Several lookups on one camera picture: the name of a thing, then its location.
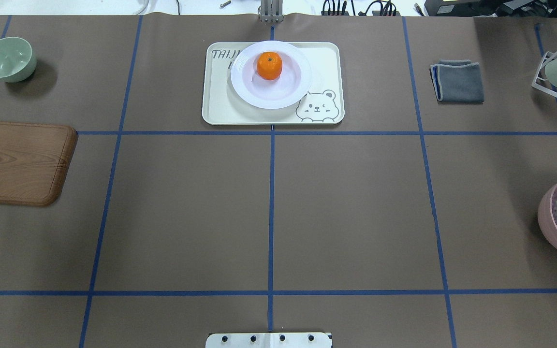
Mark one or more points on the white round plate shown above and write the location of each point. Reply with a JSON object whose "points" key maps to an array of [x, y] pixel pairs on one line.
{"points": [[287, 89]]}

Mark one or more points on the orange mandarin fruit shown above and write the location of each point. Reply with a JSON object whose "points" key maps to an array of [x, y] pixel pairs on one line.
{"points": [[269, 66]]}

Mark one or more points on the cream bear tray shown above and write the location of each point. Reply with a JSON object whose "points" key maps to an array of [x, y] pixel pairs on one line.
{"points": [[322, 105]]}

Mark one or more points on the brown wooden tray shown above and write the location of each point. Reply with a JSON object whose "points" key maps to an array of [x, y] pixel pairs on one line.
{"points": [[34, 161]]}

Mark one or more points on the grey folded cloth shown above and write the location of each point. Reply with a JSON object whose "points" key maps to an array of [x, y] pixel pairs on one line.
{"points": [[457, 81]]}

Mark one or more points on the light green bowl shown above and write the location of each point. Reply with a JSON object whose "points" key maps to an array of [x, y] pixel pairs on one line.
{"points": [[18, 60]]}

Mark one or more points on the metal bracket at table edge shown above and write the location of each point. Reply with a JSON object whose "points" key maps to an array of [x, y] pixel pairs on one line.
{"points": [[271, 11]]}

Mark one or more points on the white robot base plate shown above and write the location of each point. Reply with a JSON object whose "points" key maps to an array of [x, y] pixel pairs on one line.
{"points": [[270, 340]]}

